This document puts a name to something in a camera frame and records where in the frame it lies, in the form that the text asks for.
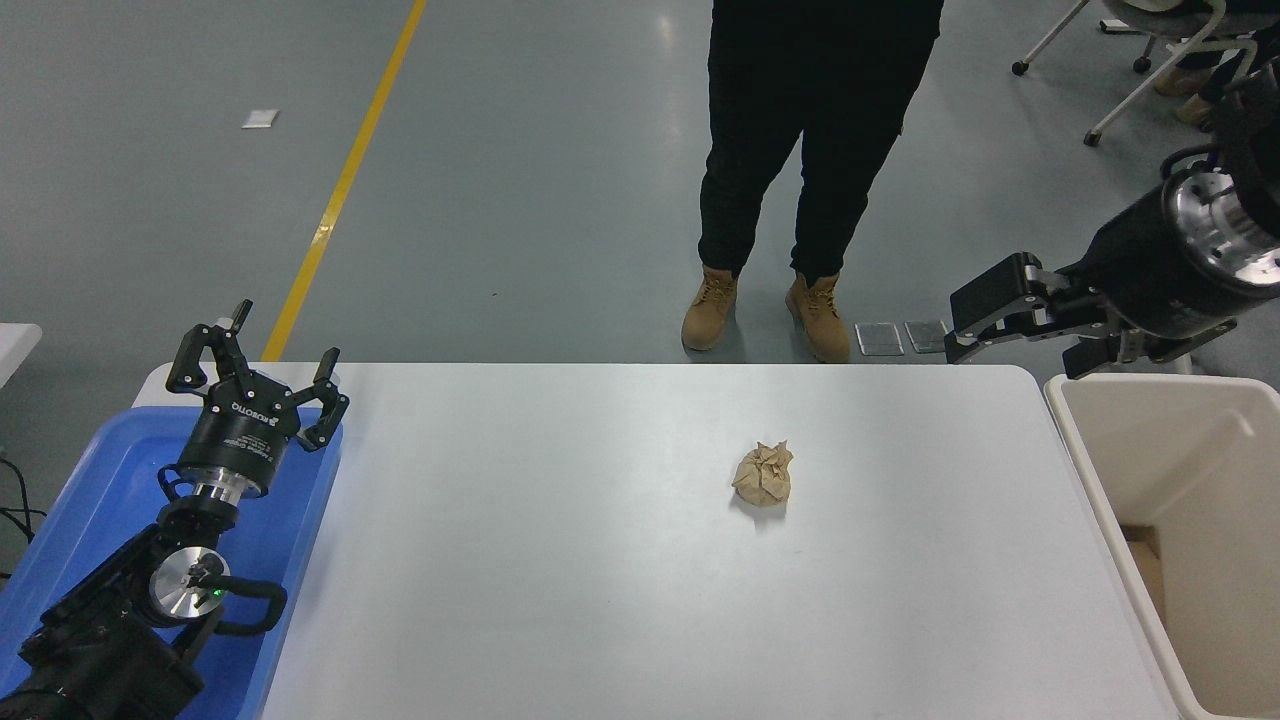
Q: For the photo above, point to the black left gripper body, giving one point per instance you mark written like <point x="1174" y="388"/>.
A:
<point x="240" y="430"/>

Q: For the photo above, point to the white-legged office chair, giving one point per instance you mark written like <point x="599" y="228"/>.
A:
<point x="1150" y="75"/>

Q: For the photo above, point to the tan paper ball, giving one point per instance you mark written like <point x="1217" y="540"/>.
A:
<point x="763" y="475"/>

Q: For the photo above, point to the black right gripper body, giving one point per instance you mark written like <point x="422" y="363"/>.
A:
<point x="1140" y="270"/>

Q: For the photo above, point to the blue plastic tray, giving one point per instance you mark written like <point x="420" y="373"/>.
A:
<point x="100" y="470"/>

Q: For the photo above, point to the small white table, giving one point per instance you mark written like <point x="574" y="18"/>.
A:
<point x="15" y="350"/>

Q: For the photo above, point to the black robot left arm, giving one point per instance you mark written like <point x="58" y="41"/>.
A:
<point x="90" y="650"/>

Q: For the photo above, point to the standing person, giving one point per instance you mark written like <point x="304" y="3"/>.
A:
<point x="790" y="100"/>

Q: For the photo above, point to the brown cardboard piece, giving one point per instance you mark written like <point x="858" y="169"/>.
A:
<point x="1148" y="570"/>

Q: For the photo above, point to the seated person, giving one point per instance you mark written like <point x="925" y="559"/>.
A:
<point x="1230" y="60"/>

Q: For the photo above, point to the large pale bin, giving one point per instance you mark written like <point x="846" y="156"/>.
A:
<point x="1200" y="450"/>

